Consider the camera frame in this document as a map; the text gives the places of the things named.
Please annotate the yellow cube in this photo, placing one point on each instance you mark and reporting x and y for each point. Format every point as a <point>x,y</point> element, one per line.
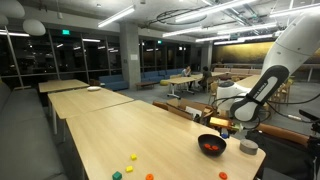
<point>129,169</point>
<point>133,157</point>

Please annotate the black camera tripod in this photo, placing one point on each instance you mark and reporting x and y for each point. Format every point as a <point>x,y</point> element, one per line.
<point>313,142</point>

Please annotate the white plate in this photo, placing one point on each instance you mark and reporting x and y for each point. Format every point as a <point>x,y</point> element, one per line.
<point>93,88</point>

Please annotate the seated person in white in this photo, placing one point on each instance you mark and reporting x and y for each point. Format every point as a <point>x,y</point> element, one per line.
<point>186,72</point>

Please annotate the far wooden table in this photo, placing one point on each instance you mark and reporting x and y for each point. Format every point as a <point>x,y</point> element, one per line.
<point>60,85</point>

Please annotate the yellow cube near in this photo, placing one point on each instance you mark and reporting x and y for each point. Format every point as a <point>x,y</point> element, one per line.
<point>129,169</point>

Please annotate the wooden table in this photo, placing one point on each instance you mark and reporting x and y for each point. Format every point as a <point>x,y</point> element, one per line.
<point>72,103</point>
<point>60,85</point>

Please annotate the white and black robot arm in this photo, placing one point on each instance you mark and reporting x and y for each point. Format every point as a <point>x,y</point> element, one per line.
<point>296,44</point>

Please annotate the orange ring table corner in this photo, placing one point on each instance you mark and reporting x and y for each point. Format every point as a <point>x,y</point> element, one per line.
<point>223,175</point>

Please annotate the green cube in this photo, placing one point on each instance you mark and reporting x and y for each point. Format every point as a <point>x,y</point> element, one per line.
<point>117,176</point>

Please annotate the yellow cube far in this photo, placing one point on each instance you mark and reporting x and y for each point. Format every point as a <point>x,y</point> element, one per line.
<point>133,157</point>

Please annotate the black bowl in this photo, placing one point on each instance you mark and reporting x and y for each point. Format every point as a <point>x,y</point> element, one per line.
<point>211,145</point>

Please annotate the seated person in dark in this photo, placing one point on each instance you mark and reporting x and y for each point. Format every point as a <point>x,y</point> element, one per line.
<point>206,74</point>

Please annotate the middle wooden table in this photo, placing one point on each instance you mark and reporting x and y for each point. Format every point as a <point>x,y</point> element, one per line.
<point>72,103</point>

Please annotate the grey cylinder container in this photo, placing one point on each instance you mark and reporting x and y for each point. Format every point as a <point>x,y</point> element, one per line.
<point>248,147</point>

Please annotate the grey sofa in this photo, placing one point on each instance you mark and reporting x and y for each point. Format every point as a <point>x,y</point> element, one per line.
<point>27,149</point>

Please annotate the brown leather chair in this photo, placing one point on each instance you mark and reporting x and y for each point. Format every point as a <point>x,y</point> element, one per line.
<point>284,134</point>

